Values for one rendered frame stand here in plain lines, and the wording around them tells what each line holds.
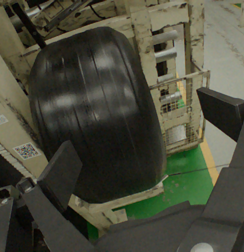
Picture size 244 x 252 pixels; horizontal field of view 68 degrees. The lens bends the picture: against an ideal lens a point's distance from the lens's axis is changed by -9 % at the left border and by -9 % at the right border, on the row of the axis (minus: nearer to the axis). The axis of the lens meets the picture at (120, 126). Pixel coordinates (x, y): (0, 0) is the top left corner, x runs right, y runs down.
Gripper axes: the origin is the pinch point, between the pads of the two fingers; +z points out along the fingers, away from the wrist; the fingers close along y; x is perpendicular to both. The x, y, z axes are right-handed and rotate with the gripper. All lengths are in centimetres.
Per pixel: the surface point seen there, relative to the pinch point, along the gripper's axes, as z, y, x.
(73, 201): 64, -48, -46
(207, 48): 319, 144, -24
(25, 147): 42, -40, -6
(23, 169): 48, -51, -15
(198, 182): 126, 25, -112
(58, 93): 27.5, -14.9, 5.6
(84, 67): 30.4, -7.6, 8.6
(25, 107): 43, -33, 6
